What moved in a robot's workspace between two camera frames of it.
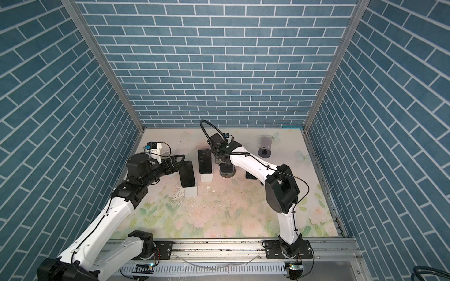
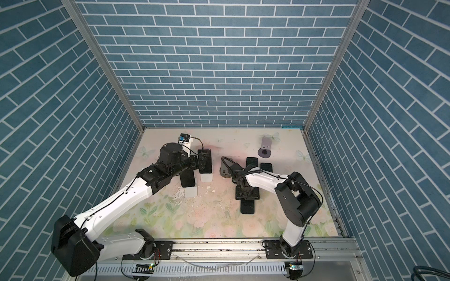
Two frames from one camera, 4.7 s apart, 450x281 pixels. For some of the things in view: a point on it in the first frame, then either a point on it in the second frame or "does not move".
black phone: x=186 y=174 does not move
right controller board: x=295 y=269 does not move
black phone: x=227 y=169 -> x=247 y=206
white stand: x=191 y=192 does not move
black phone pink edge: x=204 y=161 does not move
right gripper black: x=217 y=157 -> x=254 y=196
